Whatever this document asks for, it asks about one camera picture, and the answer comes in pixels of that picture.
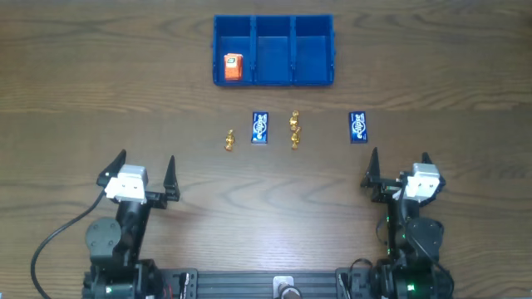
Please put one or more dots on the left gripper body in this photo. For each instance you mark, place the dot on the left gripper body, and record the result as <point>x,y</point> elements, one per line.
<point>156,199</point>

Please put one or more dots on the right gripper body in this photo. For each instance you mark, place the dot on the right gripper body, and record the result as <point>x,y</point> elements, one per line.
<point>388,191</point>

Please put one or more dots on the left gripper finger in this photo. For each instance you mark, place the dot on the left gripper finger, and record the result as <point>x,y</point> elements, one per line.
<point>171,184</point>
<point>113,168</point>

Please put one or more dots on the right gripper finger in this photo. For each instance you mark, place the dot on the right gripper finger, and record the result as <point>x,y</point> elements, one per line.
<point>374,172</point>
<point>427,158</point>

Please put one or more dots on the blue candy pack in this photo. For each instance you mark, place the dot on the blue candy pack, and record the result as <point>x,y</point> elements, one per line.
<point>259,128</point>
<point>358,127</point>

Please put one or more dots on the gold candy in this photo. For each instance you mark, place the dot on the gold candy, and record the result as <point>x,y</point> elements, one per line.
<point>229,140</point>
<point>294,120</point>
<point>295,139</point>

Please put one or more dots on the orange candy box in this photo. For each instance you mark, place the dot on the orange candy box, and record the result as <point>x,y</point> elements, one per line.
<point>233,68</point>

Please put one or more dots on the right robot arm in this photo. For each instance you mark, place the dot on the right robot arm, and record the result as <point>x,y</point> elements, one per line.
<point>424,236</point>

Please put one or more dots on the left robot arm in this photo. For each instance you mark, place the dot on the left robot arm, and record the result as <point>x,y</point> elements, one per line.
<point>104,238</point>

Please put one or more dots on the blue tray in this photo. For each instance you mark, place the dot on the blue tray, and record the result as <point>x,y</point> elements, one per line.
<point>273,62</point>

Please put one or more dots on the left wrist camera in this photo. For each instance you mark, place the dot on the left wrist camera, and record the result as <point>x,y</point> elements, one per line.
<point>126,184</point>

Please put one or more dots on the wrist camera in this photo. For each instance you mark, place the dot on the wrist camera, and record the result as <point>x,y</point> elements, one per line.
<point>126,184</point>
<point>422,182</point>

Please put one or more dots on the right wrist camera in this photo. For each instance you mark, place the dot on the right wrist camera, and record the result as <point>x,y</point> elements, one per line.
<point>422,182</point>

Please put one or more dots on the mounting rail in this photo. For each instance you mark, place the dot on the mounting rail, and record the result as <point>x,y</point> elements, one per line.
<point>241,284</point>

